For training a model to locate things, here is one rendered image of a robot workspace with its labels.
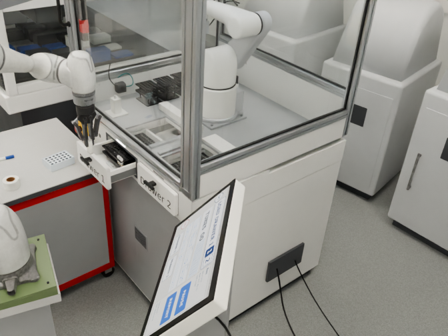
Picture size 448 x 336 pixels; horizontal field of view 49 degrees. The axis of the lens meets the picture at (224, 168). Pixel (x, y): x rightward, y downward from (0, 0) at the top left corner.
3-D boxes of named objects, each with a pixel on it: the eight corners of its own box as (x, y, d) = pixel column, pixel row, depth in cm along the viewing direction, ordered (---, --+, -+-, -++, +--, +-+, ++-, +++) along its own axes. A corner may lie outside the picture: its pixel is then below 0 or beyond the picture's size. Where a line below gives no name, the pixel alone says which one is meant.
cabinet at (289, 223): (188, 357, 240) (191, 232, 196) (91, 241, 304) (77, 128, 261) (318, 273, 292) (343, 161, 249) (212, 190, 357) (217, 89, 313)
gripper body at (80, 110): (79, 109, 194) (81, 129, 199) (99, 103, 199) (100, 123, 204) (71, 101, 199) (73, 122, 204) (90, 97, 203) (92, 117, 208)
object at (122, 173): (109, 184, 214) (109, 173, 211) (83, 158, 230) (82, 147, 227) (184, 157, 236) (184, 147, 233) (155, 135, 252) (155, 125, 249)
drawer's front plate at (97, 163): (108, 190, 213) (106, 169, 207) (78, 161, 231) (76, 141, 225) (111, 189, 214) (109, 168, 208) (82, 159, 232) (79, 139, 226)
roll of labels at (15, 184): (9, 193, 217) (7, 185, 215) (1, 186, 220) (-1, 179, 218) (23, 187, 221) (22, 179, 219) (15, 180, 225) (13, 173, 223)
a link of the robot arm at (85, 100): (99, 91, 195) (100, 105, 198) (89, 83, 201) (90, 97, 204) (77, 96, 190) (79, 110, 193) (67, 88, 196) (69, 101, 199)
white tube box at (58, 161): (51, 172, 232) (51, 165, 230) (43, 165, 237) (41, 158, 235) (75, 163, 240) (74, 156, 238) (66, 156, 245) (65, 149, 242)
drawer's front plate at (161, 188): (174, 217, 200) (174, 195, 194) (137, 183, 219) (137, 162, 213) (178, 215, 201) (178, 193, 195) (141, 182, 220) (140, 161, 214)
